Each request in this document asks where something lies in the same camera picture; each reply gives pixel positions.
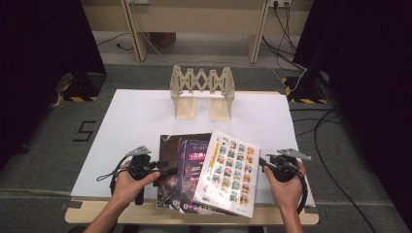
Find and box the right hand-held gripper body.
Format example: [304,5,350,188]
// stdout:
[266,148,312,183]

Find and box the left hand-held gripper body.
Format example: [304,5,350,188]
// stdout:
[125,145,157,206]

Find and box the black magazine with red picture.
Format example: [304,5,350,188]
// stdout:
[155,132,212,209]

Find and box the thick white book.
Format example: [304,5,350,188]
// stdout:
[192,129,260,218]

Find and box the beige expandable book rack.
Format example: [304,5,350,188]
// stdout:
[169,64,237,122]

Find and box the person's right hand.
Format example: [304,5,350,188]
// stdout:
[262,159,307,212]

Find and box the person's left hand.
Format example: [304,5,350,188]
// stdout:
[111,161,161,207]

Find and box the stand base with hazard tape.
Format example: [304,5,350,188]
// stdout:
[51,71,108,103]
[280,71,330,106]

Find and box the black curtain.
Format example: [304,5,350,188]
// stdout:
[292,0,412,225]
[0,0,108,170]

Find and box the beige wooden desk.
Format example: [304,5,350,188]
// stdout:
[81,0,314,64]

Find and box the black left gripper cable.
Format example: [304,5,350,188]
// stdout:
[96,154,131,195]

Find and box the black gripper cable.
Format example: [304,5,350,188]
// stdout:
[291,166,309,216]
[96,154,131,195]

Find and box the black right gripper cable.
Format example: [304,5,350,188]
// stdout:
[291,166,309,216]

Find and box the long black floor cable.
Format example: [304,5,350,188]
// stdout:
[289,108,377,233]

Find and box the black outlet cable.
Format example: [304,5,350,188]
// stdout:
[260,34,307,72]
[272,3,298,55]

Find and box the thin black floor cable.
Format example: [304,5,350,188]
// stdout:
[96,31,135,52]

